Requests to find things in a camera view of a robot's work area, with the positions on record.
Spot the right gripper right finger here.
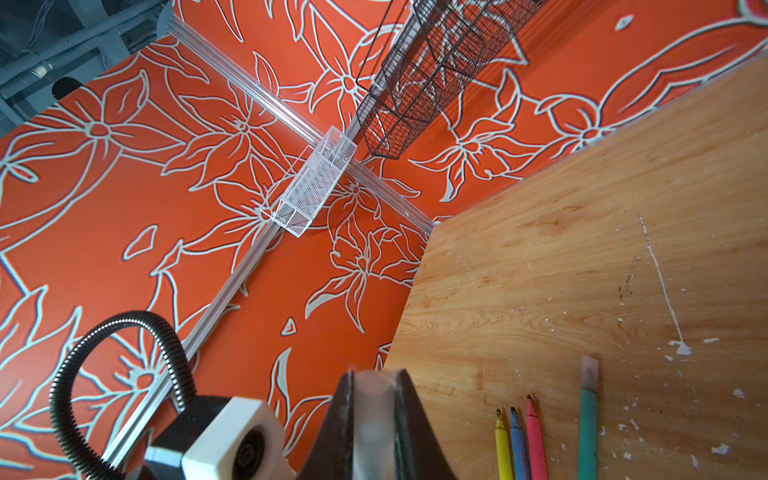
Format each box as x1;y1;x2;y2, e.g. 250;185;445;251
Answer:
394;369;456;480

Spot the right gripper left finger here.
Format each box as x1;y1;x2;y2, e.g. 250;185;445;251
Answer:
296;371;355;480

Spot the clear pen cap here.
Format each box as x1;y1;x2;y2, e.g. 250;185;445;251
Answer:
352;370;395;479
580;356;600;393

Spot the green marker pen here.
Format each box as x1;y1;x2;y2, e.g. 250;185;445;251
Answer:
578;389;598;480

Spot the yellow marker pen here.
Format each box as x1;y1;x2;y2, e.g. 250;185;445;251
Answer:
494;409;514;480

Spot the pink marker pen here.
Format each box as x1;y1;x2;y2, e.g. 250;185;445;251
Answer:
526;395;549;480

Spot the clear plastic bin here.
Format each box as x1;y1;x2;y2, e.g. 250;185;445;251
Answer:
271;127;357;237

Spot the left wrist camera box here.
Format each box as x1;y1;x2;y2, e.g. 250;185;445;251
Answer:
144;396;296;479

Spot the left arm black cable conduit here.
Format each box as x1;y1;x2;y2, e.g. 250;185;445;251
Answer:
49;310;198;480

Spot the black wire mesh basket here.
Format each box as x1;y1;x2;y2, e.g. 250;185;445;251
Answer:
355;1;544;159

